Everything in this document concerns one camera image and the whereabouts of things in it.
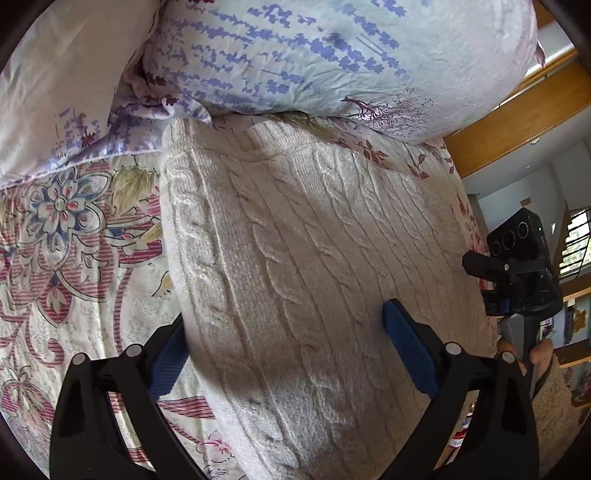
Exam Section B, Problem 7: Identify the beige cable-knit sweater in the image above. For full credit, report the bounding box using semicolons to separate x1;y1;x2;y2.
159;117;506;480

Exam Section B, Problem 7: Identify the wooden bed frame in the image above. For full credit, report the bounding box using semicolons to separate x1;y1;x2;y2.
442;0;591;178

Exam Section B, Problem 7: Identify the floral bed sheet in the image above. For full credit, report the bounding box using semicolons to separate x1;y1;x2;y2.
0;111;491;480

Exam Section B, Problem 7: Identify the pink floral pillow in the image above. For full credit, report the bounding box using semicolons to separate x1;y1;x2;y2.
0;0;163;185

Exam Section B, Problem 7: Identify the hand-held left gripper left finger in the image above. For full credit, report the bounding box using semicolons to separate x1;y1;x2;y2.
50;314;190;480

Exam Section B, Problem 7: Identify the window with metal grille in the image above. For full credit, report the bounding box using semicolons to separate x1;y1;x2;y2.
554;208;591;278

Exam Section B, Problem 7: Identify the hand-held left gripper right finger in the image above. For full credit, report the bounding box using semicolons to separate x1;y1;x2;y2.
382;298;541;480

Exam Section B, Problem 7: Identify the person's right hand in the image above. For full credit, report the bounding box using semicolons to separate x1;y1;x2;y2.
497;338;555;376

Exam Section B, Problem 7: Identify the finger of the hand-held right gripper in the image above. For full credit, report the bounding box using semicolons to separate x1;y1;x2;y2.
462;250;513;280
482;288;513;317

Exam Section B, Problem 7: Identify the white pillow with blue print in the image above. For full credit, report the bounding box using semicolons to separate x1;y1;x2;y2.
139;0;546;147

